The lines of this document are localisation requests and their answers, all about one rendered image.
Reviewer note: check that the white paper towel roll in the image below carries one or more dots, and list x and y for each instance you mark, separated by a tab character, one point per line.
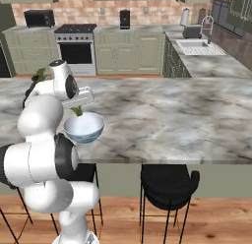
185	16

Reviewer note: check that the grey wall socket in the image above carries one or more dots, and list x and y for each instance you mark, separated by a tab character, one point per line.
102	11
145	10

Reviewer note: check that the white sink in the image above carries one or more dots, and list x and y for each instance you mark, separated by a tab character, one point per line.
198	47

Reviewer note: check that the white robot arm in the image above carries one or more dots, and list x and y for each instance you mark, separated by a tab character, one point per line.
41	162

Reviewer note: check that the grey toaster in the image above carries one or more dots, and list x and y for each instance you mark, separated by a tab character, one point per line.
192	31

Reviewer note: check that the potted green plant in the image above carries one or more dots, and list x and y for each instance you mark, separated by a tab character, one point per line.
41	74

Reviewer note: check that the dark green base cupboard run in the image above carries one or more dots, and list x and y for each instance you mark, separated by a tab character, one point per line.
174	62

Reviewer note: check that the dark tall fridge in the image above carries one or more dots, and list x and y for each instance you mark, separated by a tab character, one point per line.
6	41

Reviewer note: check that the green counter base panel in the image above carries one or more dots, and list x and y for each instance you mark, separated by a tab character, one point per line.
216	180

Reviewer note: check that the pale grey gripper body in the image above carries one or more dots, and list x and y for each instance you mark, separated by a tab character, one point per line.
78	97

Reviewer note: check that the black coffee machine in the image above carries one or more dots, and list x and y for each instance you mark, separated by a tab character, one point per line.
125	19

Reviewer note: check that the black bar stool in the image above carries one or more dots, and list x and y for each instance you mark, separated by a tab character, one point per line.
10	215
169	185
86	173

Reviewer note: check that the steel oven with black hob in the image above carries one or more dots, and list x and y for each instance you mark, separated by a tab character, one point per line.
76	51

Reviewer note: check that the black microwave oven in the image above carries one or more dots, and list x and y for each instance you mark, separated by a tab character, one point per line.
39	18

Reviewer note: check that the white and blue bowl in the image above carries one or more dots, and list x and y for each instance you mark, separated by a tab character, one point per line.
84	128

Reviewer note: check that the steel tap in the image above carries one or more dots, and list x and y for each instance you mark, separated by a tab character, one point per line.
208	25

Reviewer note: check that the brown tall jar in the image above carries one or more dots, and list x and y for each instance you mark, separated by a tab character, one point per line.
202	15

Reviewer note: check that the dark framed window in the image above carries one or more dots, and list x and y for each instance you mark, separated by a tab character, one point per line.
233	12

